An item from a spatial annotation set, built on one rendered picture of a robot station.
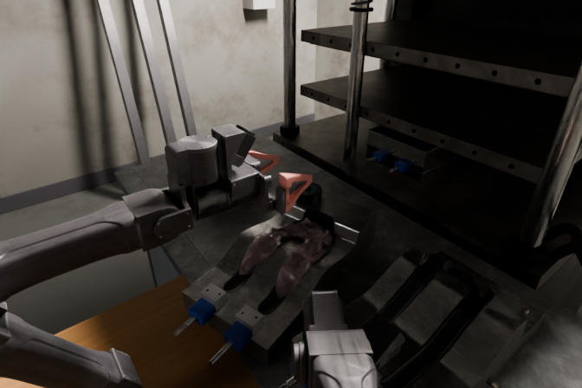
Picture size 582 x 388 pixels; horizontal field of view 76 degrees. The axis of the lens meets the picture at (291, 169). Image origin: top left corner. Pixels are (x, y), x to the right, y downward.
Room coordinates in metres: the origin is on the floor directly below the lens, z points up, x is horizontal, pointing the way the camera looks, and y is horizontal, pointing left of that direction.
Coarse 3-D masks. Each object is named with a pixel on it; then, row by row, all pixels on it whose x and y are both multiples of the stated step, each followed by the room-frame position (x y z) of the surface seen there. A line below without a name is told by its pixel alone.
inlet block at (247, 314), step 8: (240, 312) 0.56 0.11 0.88; (248, 312) 0.56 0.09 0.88; (256, 312) 0.56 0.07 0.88; (240, 320) 0.54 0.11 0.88; (248, 320) 0.53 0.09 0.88; (256, 320) 0.53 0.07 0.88; (232, 328) 0.53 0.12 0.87; (240, 328) 0.53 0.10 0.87; (248, 328) 0.53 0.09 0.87; (256, 328) 0.53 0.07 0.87; (224, 336) 0.51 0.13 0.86; (232, 336) 0.51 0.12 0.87; (240, 336) 0.51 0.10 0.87; (248, 336) 0.51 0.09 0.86; (232, 344) 0.50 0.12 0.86; (240, 344) 0.49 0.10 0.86; (224, 352) 0.48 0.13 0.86; (216, 360) 0.46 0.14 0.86
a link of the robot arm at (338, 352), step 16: (320, 336) 0.28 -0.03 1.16; (336, 336) 0.28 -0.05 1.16; (352, 336) 0.28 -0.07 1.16; (320, 352) 0.25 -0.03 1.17; (336, 352) 0.25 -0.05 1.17; (352, 352) 0.25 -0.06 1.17; (368, 352) 0.25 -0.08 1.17; (320, 368) 0.23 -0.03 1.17; (336, 368) 0.23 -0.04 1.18; (352, 368) 0.23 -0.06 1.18; (368, 368) 0.23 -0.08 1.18; (320, 384) 0.22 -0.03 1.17; (336, 384) 0.21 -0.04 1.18; (352, 384) 0.21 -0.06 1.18; (368, 384) 0.21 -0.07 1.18
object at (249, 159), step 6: (252, 156) 0.61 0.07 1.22; (258, 156) 0.62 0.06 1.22; (264, 156) 0.63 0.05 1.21; (270, 156) 0.63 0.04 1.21; (276, 156) 0.64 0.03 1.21; (246, 162) 0.56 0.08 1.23; (252, 162) 0.56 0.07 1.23; (258, 162) 0.56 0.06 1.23; (270, 162) 0.64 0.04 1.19; (276, 162) 0.64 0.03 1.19; (258, 168) 0.56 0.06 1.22; (264, 168) 0.63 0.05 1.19; (270, 168) 0.63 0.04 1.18
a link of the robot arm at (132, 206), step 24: (144, 192) 0.47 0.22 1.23; (96, 216) 0.41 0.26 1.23; (120, 216) 0.41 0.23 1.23; (144, 216) 0.41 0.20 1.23; (24, 240) 0.36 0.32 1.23; (48, 240) 0.36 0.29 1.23; (72, 240) 0.36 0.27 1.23; (96, 240) 0.38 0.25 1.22; (120, 240) 0.39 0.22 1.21; (144, 240) 0.40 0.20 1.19; (168, 240) 0.42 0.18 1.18; (0, 264) 0.32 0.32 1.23; (24, 264) 0.33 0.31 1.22; (48, 264) 0.34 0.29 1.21; (72, 264) 0.36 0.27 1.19; (0, 288) 0.31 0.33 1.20; (24, 288) 0.32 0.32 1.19
